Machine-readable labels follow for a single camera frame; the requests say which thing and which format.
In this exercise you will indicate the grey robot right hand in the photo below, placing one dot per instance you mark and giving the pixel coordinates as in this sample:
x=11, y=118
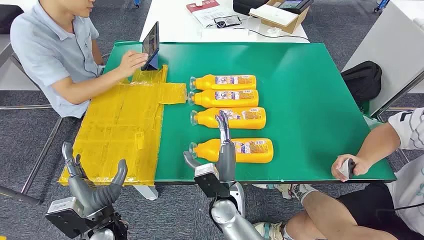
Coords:
x=227, y=162

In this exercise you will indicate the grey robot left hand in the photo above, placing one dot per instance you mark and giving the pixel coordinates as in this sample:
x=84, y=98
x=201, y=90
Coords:
x=86, y=195

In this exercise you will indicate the orange detergent bottle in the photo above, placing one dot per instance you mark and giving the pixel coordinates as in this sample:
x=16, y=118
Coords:
x=205, y=99
x=205, y=82
x=208, y=150
x=207, y=118

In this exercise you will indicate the white black handheld controller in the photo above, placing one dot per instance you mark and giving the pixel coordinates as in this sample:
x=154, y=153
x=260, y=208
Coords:
x=347, y=168

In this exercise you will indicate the white table foot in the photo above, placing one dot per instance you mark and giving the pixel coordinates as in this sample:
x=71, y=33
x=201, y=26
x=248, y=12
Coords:
x=147, y=192

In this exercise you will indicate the dark metal bar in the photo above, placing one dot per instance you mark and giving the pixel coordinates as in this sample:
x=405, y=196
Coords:
x=20, y=196

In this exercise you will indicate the yellow taped cardboard mat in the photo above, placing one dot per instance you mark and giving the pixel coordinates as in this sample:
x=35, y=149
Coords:
x=116, y=132

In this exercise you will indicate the person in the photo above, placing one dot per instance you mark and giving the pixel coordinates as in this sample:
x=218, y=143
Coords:
x=49, y=56
x=331, y=215

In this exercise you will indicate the tablet with blue stand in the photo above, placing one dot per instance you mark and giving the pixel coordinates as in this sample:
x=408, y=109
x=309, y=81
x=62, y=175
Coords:
x=150, y=43

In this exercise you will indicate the white printed paper sheet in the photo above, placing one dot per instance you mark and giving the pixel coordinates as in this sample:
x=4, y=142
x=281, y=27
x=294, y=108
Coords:
x=207, y=16

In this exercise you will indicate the clear plastic bag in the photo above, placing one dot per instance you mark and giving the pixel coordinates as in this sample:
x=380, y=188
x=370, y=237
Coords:
x=372, y=123

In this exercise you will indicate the white box lid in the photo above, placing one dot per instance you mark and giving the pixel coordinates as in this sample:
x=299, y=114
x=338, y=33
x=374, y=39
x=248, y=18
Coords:
x=273, y=15

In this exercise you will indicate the black backpack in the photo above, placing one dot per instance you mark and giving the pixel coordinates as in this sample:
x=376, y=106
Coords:
x=361, y=81

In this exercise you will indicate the black carrying case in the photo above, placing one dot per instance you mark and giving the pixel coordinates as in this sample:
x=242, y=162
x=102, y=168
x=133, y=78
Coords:
x=246, y=6

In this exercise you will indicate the red booklet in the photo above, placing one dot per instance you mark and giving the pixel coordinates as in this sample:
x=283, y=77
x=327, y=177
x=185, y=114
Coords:
x=202, y=6

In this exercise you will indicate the brown cardboard box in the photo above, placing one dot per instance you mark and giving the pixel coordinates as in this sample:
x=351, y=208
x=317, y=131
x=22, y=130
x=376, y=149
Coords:
x=298, y=21

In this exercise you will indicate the black screen device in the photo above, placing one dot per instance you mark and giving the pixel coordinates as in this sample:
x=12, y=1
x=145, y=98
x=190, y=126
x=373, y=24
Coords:
x=293, y=4

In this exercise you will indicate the black chair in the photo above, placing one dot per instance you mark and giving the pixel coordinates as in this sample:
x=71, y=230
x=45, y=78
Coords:
x=10, y=18

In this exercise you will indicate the white side table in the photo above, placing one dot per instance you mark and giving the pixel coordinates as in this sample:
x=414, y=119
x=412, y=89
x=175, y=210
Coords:
x=391, y=43

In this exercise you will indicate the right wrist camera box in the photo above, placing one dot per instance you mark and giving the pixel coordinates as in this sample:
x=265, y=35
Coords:
x=208, y=182

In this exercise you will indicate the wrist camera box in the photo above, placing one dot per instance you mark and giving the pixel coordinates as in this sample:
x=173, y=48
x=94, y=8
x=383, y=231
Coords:
x=208, y=182
x=64, y=215

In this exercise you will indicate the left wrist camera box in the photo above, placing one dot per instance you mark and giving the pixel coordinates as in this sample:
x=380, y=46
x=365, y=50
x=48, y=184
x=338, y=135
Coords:
x=64, y=215

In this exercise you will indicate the metal chair frame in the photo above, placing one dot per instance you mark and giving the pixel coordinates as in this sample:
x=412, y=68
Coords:
x=41, y=155

